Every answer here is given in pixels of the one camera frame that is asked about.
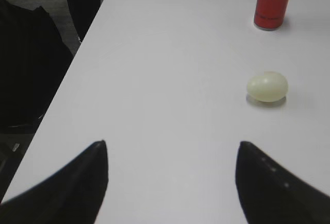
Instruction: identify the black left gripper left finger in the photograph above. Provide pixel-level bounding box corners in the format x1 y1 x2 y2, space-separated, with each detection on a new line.
1 141 108 223

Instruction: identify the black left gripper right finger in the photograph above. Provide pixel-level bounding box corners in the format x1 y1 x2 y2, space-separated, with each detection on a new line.
235 141 329 223

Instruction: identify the white egg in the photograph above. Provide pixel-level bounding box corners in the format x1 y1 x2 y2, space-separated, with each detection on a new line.
246 72 288 102

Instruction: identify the black office chair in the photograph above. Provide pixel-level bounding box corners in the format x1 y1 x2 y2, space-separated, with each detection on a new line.
0 0 107 135

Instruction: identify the red cola can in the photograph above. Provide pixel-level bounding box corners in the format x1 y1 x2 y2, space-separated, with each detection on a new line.
254 0 289 30

